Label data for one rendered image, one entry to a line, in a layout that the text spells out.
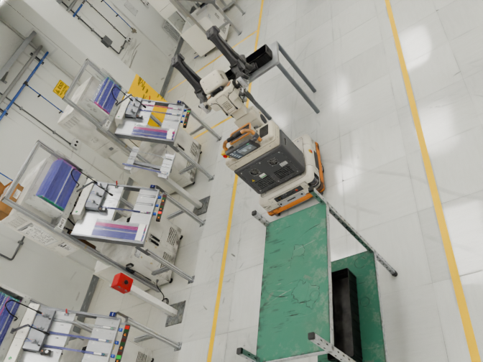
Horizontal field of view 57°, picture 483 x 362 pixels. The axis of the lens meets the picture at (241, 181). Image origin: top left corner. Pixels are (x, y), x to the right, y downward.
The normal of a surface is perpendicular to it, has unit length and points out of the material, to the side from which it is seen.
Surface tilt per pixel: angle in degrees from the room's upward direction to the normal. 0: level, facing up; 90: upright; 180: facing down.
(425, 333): 0
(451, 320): 0
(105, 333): 47
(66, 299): 90
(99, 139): 90
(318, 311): 0
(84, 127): 90
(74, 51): 90
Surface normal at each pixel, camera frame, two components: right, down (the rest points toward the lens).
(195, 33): -0.11, 0.74
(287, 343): -0.63, -0.56
